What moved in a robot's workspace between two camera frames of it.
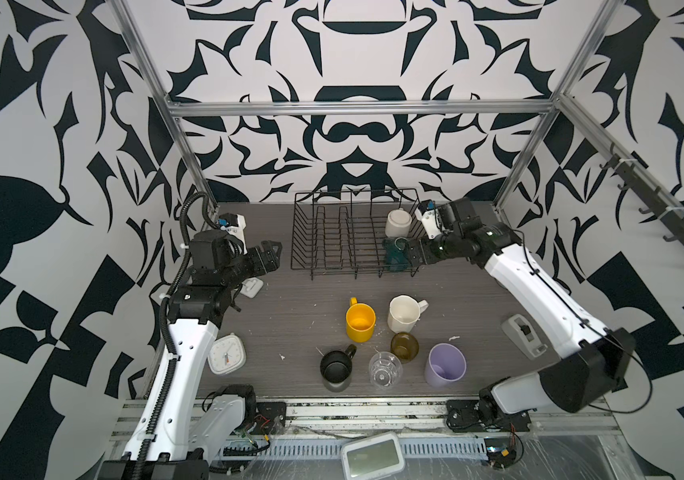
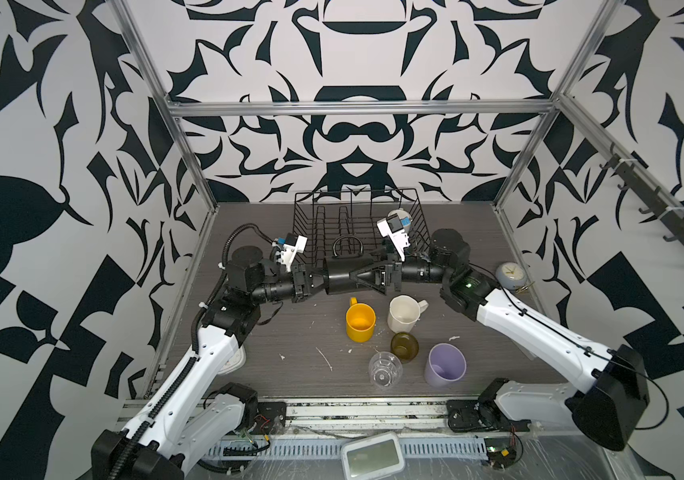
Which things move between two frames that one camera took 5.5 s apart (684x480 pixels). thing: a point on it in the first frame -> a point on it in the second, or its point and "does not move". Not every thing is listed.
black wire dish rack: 338,235 does not move
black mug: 336,369 -> 337,269
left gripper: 270,258 -> 300,283
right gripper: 425,244 -> 397,274
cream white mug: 403,312 does not move
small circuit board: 500,451 does not move
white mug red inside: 397,223 does not move
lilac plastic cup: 446,365 does not move
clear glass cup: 385,370 does not move
